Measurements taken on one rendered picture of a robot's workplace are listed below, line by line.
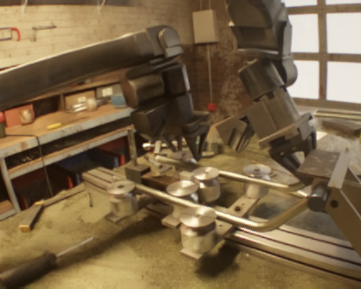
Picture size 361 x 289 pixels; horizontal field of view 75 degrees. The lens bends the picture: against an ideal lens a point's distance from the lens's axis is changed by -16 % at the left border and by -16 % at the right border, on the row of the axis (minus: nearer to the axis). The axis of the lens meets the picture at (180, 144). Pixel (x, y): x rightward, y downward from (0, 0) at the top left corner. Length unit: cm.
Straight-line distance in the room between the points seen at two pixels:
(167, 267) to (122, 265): 7
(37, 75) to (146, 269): 34
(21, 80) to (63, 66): 7
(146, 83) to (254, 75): 19
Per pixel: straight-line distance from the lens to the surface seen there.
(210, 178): 48
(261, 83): 40
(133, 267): 44
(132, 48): 49
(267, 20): 36
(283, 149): 41
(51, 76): 45
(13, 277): 46
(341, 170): 34
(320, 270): 42
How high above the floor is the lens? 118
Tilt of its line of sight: 19 degrees down
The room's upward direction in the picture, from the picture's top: 5 degrees counter-clockwise
